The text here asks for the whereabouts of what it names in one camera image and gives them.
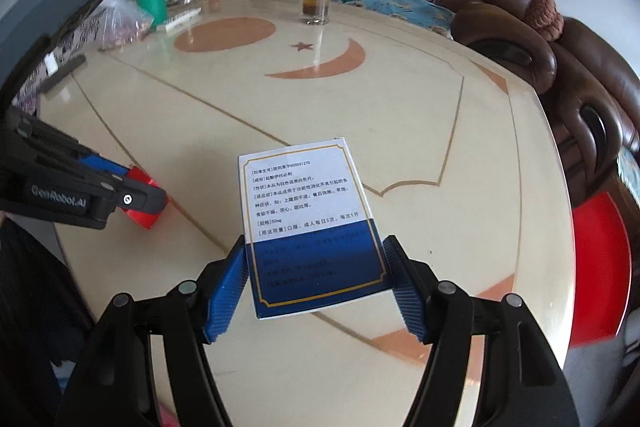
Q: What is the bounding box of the small red box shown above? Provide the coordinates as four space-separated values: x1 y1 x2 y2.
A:
122 166 168 230

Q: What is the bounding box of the blue white medicine box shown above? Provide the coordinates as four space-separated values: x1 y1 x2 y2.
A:
238 138 392 320

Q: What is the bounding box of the floral patterned bench cover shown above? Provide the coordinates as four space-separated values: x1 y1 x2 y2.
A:
12 9 103 115

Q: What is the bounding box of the clear bag of snacks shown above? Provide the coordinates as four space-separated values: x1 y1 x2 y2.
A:
82 0 154 51

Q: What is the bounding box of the red plastic stool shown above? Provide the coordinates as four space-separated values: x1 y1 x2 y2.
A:
570 193 631 348

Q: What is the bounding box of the white flat pack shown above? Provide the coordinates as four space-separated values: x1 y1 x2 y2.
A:
156 8 202 32

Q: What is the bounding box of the brown leather armchair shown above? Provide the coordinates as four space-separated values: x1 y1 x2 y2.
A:
539 17 640 208

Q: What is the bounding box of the blue floral sofa cover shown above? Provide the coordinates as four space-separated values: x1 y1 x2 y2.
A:
269 0 457 40

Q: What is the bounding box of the pink cushion on armrest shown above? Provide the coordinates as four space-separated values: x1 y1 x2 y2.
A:
524 0 564 42

